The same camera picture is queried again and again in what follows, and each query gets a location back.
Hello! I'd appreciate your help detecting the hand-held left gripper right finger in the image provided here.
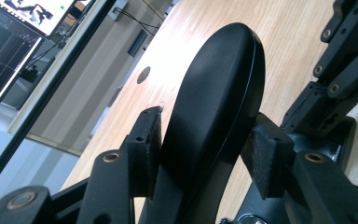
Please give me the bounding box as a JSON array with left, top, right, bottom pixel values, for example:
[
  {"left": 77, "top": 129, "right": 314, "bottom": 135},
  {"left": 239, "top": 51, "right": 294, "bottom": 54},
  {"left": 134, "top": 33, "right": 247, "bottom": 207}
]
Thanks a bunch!
[{"left": 241, "top": 112, "right": 358, "bottom": 224}]

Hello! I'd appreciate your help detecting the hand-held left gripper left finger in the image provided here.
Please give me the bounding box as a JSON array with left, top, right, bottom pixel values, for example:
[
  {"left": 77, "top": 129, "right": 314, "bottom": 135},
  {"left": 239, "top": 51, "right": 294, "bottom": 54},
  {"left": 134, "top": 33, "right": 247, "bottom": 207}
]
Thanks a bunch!
[{"left": 77, "top": 105, "right": 163, "bottom": 224}]

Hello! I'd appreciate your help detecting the round dark table grommet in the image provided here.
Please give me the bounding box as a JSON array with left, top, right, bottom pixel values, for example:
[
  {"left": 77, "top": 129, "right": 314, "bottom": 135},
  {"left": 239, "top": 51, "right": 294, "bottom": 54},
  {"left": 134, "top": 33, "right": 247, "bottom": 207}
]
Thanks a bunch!
[{"left": 136, "top": 65, "right": 152, "bottom": 85}]

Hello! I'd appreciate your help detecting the white power socket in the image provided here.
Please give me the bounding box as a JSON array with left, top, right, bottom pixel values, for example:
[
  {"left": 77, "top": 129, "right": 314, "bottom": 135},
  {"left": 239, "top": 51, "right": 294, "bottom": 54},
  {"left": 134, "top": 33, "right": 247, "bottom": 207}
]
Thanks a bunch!
[{"left": 106, "top": 0, "right": 129, "bottom": 21}]

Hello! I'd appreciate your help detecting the dark monitor with graphs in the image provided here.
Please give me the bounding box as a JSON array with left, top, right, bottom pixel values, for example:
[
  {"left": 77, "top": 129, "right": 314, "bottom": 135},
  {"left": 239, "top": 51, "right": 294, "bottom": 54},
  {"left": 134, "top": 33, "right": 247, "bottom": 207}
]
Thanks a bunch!
[{"left": 0, "top": 2, "right": 45, "bottom": 108}]

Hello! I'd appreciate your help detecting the bright monitor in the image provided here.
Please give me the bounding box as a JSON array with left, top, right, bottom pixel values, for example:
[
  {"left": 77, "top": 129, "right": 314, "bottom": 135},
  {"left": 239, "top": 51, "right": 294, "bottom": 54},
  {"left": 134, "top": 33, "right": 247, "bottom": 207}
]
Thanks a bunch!
[{"left": 0, "top": 0, "right": 76, "bottom": 37}]

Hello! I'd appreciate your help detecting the black frame bar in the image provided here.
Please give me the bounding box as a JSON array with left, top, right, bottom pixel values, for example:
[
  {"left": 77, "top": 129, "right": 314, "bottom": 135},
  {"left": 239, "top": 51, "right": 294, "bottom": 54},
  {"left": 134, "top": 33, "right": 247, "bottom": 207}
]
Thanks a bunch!
[{"left": 0, "top": 0, "right": 117, "bottom": 200}]

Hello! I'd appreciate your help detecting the black hanging cable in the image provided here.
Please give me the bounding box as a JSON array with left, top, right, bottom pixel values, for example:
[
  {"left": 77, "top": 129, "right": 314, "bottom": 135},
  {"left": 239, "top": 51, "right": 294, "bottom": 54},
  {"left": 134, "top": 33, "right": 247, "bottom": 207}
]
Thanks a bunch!
[{"left": 113, "top": 7, "right": 161, "bottom": 31}]

